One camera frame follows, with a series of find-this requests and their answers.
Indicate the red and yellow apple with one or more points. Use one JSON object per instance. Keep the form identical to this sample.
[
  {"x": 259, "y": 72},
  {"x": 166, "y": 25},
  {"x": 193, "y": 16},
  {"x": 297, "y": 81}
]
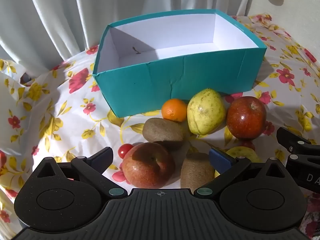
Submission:
[{"x": 246, "y": 120}]

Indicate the white curtain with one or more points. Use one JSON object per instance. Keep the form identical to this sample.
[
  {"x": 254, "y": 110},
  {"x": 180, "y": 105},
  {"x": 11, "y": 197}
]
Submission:
[{"x": 62, "y": 17}]

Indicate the brown kiwi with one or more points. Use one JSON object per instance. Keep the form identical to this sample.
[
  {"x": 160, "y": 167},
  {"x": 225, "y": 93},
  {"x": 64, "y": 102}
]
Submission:
[
  {"x": 162, "y": 130},
  {"x": 195, "y": 172}
]

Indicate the pink-red apple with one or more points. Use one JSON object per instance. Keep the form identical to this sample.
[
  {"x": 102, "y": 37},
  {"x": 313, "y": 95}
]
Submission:
[{"x": 147, "y": 167}]

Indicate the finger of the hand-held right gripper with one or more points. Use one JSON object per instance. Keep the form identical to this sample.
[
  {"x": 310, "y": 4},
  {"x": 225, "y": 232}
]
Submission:
[{"x": 295, "y": 142}]

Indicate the red cherry tomato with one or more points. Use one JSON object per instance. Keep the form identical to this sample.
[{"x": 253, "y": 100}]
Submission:
[
  {"x": 124, "y": 150},
  {"x": 248, "y": 145}
]

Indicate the teal cardboard box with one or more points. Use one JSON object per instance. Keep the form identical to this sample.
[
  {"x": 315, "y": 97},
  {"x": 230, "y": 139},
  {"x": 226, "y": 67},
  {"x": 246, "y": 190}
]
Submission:
[{"x": 200, "y": 75}]

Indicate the yellow-green pear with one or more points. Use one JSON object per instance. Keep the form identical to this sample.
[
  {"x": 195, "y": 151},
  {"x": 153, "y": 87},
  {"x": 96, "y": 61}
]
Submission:
[{"x": 205, "y": 112}]

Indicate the floral tablecloth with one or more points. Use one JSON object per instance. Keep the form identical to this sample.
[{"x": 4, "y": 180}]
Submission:
[{"x": 75, "y": 120}]

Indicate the pale yellow apple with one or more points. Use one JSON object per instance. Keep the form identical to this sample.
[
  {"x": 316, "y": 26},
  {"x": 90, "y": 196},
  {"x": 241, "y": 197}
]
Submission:
[{"x": 243, "y": 152}]

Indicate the orange mandarin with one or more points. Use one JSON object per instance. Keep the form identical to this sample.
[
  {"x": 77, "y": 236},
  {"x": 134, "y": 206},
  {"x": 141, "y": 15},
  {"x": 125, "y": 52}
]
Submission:
[{"x": 173, "y": 110}]

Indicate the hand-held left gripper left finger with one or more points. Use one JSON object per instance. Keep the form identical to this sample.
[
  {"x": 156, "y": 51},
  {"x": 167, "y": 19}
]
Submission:
[{"x": 103, "y": 158}]

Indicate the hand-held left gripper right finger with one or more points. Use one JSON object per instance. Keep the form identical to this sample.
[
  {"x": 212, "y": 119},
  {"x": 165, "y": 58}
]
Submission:
[{"x": 220, "y": 160}]

